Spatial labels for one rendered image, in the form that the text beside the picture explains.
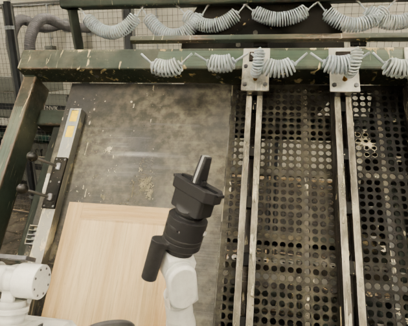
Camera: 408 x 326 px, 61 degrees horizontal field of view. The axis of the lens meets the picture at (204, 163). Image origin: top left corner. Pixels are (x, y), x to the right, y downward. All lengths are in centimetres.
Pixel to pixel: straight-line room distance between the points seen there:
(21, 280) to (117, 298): 53
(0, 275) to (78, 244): 56
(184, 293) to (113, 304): 50
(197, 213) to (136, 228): 57
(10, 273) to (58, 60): 103
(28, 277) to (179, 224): 30
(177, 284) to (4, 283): 33
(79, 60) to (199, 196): 102
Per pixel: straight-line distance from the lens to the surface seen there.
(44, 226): 138
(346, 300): 115
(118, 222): 129
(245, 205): 116
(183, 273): 76
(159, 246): 76
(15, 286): 78
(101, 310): 127
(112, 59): 152
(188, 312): 88
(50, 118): 166
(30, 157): 136
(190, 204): 72
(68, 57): 161
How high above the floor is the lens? 183
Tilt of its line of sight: 16 degrees down
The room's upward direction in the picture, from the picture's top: straight up
